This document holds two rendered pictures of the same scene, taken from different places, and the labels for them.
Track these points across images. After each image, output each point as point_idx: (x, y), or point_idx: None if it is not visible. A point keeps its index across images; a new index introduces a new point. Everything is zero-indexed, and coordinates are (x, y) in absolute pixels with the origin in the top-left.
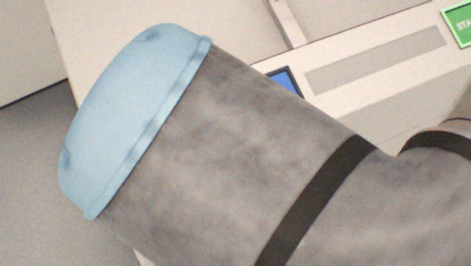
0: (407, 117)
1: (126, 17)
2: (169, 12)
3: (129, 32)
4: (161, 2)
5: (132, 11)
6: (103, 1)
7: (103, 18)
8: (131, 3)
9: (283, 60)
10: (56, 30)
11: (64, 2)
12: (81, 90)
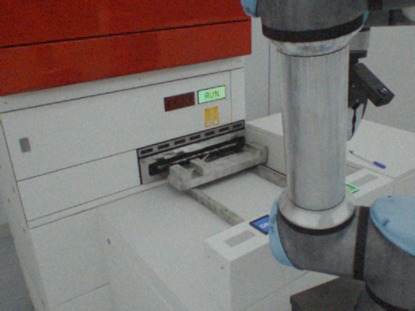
0: None
1: (176, 244)
2: (197, 240)
3: (179, 249)
4: (191, 238)
5: (178, 242)
6: (161, 241)
7: (164, 247)
8: (177, 240)
9: (264, 215)
10: (139, 254)
11: (140, 244)
12: (160, 274)
